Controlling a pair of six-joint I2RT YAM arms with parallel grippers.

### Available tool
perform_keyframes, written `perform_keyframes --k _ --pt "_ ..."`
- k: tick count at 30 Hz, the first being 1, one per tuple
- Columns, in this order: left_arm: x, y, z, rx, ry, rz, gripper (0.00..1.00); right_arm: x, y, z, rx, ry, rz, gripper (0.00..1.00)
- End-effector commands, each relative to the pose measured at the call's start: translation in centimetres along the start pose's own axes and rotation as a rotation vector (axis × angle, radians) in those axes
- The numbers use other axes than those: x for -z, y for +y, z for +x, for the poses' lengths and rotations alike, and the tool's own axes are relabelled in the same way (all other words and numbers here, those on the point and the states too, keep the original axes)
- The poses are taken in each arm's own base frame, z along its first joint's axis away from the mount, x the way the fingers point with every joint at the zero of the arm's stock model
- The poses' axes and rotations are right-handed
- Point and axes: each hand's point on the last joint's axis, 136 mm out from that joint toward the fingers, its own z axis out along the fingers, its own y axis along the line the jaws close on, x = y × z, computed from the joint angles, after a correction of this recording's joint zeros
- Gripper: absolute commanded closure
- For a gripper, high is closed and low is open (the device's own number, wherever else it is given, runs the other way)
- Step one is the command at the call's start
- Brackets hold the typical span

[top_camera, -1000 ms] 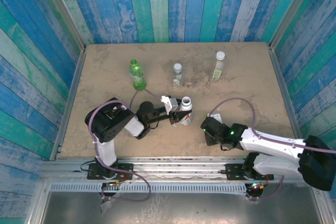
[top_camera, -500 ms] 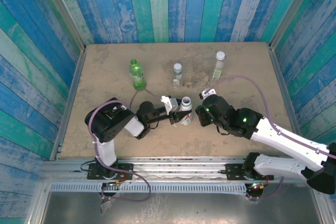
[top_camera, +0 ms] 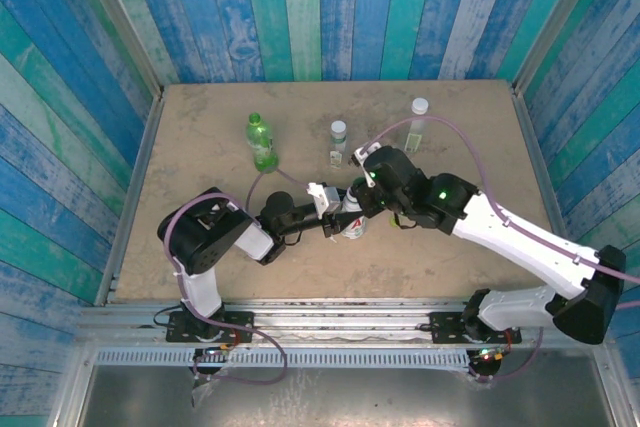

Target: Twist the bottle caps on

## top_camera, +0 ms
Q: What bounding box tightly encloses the white bottle with red print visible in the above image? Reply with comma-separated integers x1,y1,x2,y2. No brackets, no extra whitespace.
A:
341,187,369,242

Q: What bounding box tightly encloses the tall clear plastic bottle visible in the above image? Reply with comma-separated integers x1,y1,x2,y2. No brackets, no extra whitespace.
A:
403,97,430,153

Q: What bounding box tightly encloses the short clear plastic bottle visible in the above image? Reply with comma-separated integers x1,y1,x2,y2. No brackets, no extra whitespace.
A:
328,119,349,168

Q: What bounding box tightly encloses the green plastic bottle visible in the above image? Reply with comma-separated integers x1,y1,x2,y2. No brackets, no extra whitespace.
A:
245,112,280,174

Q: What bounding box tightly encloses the steel sheet panel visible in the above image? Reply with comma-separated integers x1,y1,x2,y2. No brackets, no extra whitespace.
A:
74,365,617,427

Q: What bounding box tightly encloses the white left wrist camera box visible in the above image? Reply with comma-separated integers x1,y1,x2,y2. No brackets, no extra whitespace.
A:
306,182,346,221

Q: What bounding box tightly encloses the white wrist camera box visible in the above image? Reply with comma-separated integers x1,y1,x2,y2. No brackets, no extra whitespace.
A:
306,182,346,221
349,146,375,168

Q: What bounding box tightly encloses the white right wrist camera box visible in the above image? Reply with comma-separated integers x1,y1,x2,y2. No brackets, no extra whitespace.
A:
349,146,375,168

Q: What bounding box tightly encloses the aluminium rail frame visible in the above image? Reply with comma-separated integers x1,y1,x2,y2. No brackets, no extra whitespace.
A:
74,296,609,348

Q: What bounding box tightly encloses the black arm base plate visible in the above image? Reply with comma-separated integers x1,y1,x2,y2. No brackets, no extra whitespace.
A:
165,311,255,344
430,311,522,346

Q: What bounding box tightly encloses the slotted grey cable duct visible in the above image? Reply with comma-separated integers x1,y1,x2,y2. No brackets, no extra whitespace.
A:
94,349,472,369

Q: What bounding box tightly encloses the aluminium table side rail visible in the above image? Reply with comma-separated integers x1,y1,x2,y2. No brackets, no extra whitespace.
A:
509,81,591,308
93,94,166,307

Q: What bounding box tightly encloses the aluminium corner post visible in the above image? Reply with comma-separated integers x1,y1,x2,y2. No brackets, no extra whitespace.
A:
513,0,615,93
69,0,165,98

